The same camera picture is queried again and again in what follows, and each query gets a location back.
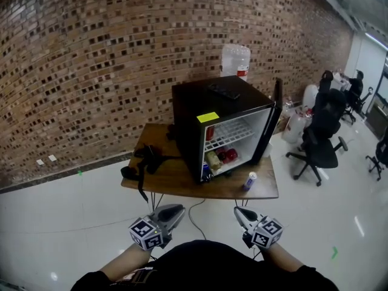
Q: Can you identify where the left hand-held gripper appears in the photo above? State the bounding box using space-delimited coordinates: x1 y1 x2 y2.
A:
129 204 186 251

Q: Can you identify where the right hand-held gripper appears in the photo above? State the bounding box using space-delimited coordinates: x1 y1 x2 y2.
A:
233 206 284 250

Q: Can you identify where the blue white can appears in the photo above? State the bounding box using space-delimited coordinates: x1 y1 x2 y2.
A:
242 171 259 192

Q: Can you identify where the black mini fridge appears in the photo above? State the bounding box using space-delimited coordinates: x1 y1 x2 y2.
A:
171 75 284 185

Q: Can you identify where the person's left forearm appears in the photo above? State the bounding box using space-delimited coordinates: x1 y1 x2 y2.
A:
98 242 153 283

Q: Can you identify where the person's right forearm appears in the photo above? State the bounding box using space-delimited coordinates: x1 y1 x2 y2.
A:
259 242 306 274

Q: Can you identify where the wooden table with hairpin legs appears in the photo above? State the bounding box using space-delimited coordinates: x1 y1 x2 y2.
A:
121 122 280 212

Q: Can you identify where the person's black shirt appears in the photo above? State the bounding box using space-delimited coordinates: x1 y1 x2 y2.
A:
70 239 340 291

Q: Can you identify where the pale green bottle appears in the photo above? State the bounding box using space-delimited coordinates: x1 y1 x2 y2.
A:
206 150 222 172

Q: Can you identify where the clear water jug red cap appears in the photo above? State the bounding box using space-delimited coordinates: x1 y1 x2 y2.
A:
283 112 307 144

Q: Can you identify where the cardboard box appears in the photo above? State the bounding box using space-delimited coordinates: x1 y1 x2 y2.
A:
276 115 289 133

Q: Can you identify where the yellow sticker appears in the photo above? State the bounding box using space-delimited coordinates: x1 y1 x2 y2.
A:
196 112 220 124

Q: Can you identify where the black mesh office chair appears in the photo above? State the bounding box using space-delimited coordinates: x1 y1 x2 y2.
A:
286 70 349 188

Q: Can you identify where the black remote control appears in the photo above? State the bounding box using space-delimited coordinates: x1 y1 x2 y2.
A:
207 83 241 101

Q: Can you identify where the white opaque water jug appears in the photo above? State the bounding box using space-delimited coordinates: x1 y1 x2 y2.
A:
303 84 318 111

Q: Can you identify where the large clear water jug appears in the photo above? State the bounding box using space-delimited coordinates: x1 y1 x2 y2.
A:
219 44 252 83

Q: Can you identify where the long ceiling light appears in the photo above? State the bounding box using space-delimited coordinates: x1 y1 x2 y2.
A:
364 32 388 50

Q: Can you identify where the thin black cable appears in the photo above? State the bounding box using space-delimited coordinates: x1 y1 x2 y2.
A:
188 198 207 241

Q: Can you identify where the black strap bundle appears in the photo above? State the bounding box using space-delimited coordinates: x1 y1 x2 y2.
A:
120 143 171 203

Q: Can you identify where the white wire fridge shelf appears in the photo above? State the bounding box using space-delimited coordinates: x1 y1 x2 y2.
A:
204 118 256 153

